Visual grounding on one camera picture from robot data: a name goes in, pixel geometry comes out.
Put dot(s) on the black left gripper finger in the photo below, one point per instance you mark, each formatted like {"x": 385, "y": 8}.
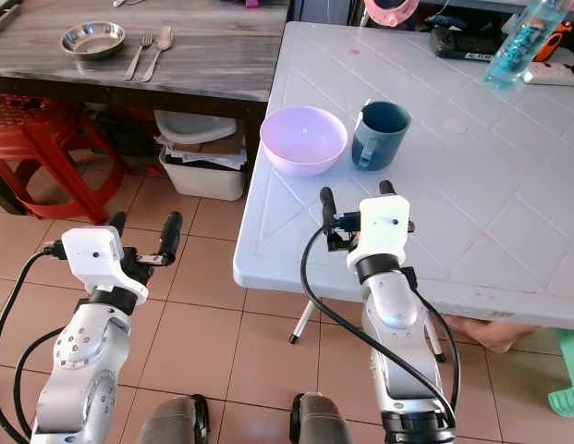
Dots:
{"x": 171, "y": 236}
{"x": 117, "y": 222}

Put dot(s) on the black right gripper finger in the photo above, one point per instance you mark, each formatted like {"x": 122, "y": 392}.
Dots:
{"x": 328, "y": 209}
{"x": 387, "y": 189}

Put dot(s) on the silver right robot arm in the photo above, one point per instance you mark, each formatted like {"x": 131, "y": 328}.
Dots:
{"x": 393, "y": 319}

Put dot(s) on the dark blue mug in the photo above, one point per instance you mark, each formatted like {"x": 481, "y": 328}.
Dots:
{"x": 384, "y": 137}

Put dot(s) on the white plastic storage box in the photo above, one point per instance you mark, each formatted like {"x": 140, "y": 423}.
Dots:
{"x": 201, "y": 178}

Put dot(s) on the pink plastic bowl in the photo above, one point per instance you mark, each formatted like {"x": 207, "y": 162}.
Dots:
{"x": 303, "y": 139}

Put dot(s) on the white plastic folding table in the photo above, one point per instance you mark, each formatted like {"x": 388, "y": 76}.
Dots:
{"x": 481, "y": 194}

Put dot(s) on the white plastic basin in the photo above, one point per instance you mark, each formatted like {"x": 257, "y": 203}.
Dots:
{"x": 194, "y": 123}

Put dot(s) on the red plastic stool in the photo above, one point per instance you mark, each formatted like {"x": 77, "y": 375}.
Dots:
{"x": 28, "y": 129}

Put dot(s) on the black electronic device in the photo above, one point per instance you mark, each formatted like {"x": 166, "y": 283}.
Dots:
{"x": 462, "y": 44}

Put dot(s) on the stainless steel fork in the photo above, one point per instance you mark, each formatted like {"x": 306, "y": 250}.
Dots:
{"x": 139, "y": 55}

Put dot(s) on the pink round object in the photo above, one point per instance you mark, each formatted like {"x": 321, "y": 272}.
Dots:
{"x": 390, "y": 11}

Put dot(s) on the person's bare foot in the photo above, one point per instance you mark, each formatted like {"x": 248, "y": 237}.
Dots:
{"x": 494, "y": 333}

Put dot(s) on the stainless steel spoon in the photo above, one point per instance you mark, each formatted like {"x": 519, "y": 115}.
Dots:
{"x": 161, "y": 43}

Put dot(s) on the stainless steel bowl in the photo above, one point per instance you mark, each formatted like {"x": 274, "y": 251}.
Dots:
{"x": 92, "y": 39}

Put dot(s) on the robot right leg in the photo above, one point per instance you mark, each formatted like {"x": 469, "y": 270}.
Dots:
{"x": 322, "y": 422}

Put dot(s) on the grey wooden table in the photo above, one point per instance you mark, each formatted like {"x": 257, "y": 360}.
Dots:
{"x": 222, "y": 51}

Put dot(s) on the clear blue water bottle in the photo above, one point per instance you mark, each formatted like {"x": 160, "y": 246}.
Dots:
{"x": 522, "y": 46}

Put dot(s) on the white power strip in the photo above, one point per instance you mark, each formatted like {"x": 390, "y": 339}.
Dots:
{"x": 555, "y": 74}

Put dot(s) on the green plastic stool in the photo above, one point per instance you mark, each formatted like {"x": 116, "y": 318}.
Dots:
{"x": 567, "y": 375}

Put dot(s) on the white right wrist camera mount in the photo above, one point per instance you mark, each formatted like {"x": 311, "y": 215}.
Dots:
{"x": 384, "y": 229}

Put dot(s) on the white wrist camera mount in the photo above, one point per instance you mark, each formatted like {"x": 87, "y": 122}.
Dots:
{"x": 384, "y": 229}
{"x": 94, "y": 257}

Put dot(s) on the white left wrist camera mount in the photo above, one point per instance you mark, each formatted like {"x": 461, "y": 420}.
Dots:
{"x": 94, "y": 257}

